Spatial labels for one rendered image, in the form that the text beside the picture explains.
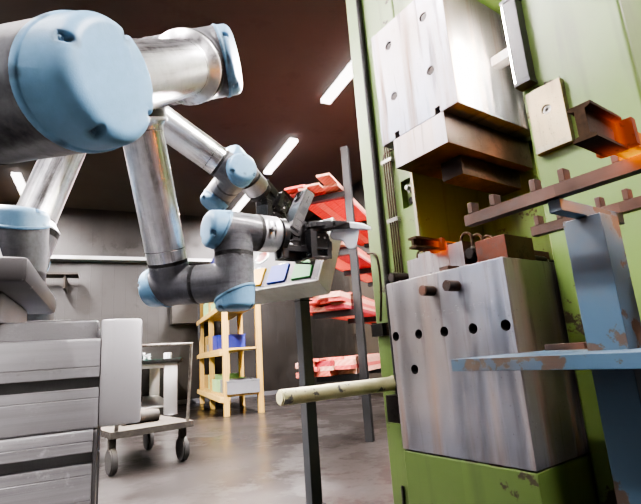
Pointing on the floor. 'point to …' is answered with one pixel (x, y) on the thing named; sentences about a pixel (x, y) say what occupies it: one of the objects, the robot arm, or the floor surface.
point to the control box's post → (308, 405)
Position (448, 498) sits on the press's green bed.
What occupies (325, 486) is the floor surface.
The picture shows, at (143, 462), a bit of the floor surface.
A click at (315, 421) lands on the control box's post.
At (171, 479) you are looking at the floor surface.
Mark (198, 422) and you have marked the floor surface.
